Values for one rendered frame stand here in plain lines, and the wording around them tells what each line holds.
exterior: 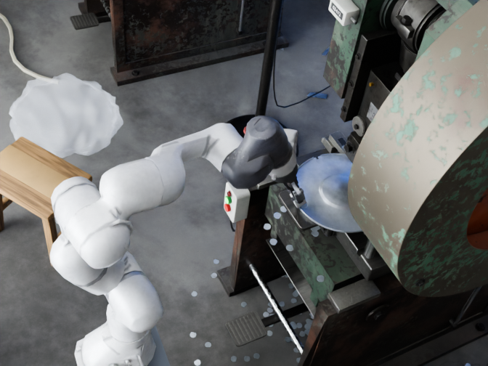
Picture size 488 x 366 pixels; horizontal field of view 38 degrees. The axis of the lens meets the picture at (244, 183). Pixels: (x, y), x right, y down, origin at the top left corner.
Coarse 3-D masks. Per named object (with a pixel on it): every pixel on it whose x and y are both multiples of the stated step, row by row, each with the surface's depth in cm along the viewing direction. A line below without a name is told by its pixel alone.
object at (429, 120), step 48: (480, 0) 116; (432, 48) 118; (480, 48) 113; (432, 96) 117; (480, 96) 111; (384, 144) 125; (432, 144) 117; (480, 144) 113; (384, 192) 128; (432, 192) 118; (480, 192) 127; (384, 240) 135; (432, 240) 133; (432, 288) 153
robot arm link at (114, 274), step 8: (128, 256) 175; (120, 264) 163; (128, 264) 173; (136, 264) 176; (112, 272) 159; (120, 272) 162; (128, 272) 172; (104, 280) 158; (112, 280) 160; (120, 280) 164; (88, 288) 159; (96, 288) 159; (104, 288) 161; (112, 288) 162
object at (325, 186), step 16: (336, 160) 210; (304, 176) 205; (320, 176) 206; (336, 176) 205; (304, 192) 201; (320, 192) 201; (336, 192) 201; (304, 208) 197; (320, 208) 198; (336, 208) 198; (320, 224) 194; (336, 224) 195; (352, 224) 195
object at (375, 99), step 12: (372, 72) 178; (384, 72) 178; (396, 72) 176; (372, 84) 179; (384, 84) 175; (372, 96) 181; (384, 96) 176; (360, 108) 188; (372, 108) 183; (360, 120) 188; (372, 120) 184; (360, 132) 189; (348, 144) 192; (348, 156) 196
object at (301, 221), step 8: (280, 192) 201; (288, 192) 201; (280, 200) 200; (288, 200) 199; (288, 208) 197; (296, 208) 197; (296, 216) 196; (304, 216) 196; (296, 224) 195; (304, 224) 194; (312, 224) 194; (328, 232) 207
